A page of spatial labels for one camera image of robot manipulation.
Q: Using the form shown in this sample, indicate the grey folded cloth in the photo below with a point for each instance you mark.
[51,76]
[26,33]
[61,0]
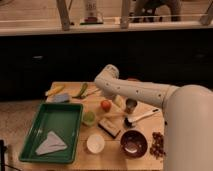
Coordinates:
[51,144]

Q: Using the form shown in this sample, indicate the white handled brush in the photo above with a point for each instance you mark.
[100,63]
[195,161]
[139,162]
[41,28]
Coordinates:
[129,121]

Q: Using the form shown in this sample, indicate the wooden table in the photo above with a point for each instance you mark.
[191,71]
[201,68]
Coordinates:
[111,158]

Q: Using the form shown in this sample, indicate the bunch of dark grapes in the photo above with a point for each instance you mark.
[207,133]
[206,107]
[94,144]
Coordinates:
[157,146]

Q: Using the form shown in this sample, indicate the white paper cup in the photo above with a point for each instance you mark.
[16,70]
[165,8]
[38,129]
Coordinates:
[95,143]

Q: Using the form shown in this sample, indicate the green cup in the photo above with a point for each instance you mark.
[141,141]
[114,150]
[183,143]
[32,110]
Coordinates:
[89,118]

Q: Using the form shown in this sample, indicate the green plastic tray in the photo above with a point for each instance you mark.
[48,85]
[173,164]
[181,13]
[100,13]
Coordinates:
[62,118]

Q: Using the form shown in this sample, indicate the metal cup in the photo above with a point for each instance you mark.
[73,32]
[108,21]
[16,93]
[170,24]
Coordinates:
[130,106]

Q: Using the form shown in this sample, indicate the orange bowl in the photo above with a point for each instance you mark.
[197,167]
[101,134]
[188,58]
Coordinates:
[133,79]

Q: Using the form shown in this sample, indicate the green pepper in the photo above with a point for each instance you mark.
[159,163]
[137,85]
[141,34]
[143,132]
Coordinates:
[81,92]

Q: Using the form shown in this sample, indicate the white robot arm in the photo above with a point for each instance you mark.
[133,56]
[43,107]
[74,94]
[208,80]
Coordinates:
[188,113]

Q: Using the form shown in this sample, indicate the red orange apple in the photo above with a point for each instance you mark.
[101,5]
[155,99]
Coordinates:
[106,105]

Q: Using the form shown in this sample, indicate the dark purple bowl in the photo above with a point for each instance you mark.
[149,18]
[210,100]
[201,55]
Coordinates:
[134,144]

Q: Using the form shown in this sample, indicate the blue grey sponge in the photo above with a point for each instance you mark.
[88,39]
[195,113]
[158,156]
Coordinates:
[61,98]

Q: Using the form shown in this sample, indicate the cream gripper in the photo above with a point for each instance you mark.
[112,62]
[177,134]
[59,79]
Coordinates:
[118,101]

